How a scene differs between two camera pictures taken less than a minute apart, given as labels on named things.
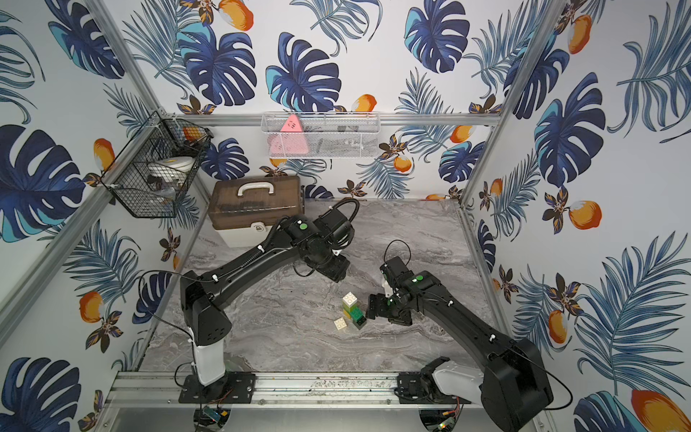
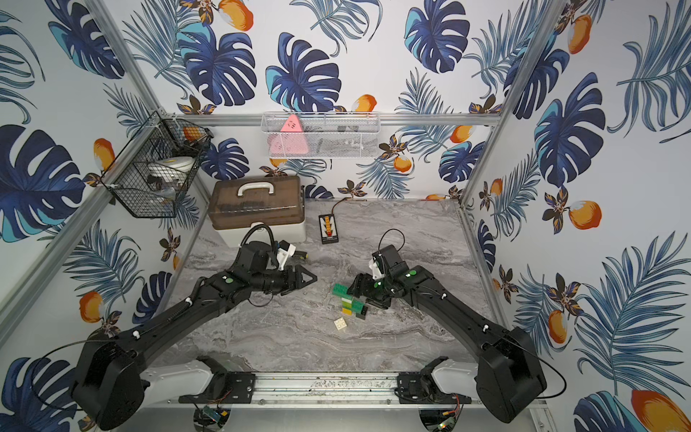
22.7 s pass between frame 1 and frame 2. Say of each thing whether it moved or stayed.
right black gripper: moved
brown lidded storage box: stayed
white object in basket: stayed
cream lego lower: stayed
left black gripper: moved
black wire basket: stayed
